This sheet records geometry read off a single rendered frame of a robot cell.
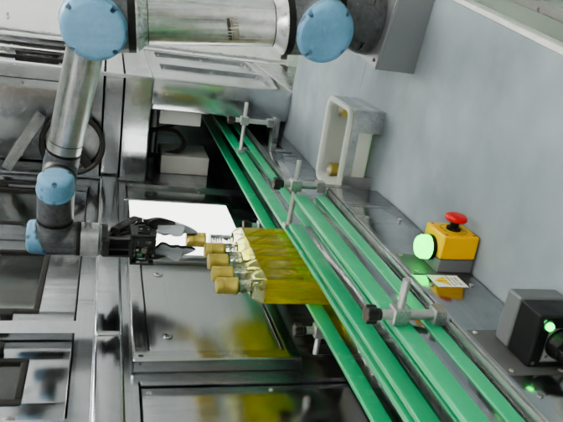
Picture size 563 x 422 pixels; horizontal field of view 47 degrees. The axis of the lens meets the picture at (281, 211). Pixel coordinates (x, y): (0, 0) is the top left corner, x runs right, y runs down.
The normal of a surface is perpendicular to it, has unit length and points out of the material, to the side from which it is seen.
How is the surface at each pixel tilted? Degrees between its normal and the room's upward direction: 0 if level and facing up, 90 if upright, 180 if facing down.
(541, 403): 90
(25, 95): 90
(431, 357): 90
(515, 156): 0
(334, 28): 98
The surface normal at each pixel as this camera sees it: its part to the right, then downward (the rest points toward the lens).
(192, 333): 0.15, -0.93
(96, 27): 0.07, 0.54
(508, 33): -0.96, -0.05
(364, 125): 0.24, 0.37
